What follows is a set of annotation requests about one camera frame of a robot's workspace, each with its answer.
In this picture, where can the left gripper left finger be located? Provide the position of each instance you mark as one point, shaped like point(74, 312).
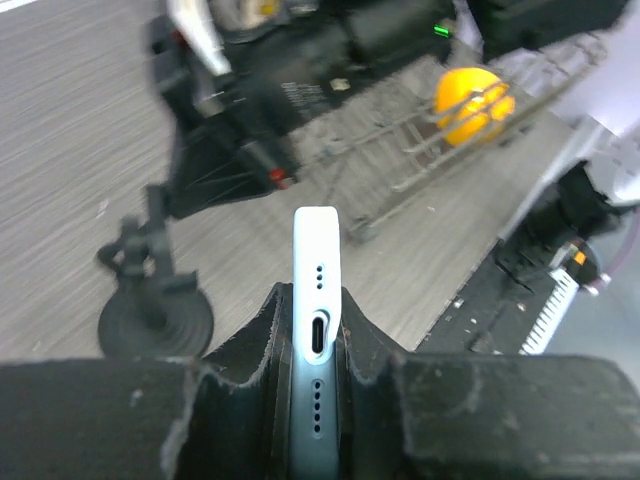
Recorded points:
point(219, 417)

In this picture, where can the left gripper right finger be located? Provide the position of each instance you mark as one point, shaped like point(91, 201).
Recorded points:
point(480, 416)

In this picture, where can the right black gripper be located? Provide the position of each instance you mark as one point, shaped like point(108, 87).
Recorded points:
point(232, 132)

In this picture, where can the black phone stand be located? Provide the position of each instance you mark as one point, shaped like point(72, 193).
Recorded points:
point(154, 311)

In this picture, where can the blue-cased smartphone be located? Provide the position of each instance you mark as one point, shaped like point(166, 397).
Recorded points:
point(317, 306)

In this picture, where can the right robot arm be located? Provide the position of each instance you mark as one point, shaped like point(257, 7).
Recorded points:
point(395, 34)

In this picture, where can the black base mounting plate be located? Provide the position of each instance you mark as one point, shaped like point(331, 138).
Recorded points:
point(491, 313)

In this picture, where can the yellow bowl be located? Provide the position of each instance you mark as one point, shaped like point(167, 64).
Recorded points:
point(472, 99)

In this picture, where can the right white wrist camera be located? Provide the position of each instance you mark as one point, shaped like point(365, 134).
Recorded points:
point(193, 20)

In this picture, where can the grey wire dish rack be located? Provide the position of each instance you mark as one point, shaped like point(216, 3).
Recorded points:
point(382, 148)

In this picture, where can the white slotted cable duct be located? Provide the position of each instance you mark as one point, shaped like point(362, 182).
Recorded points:
point(552, 313)

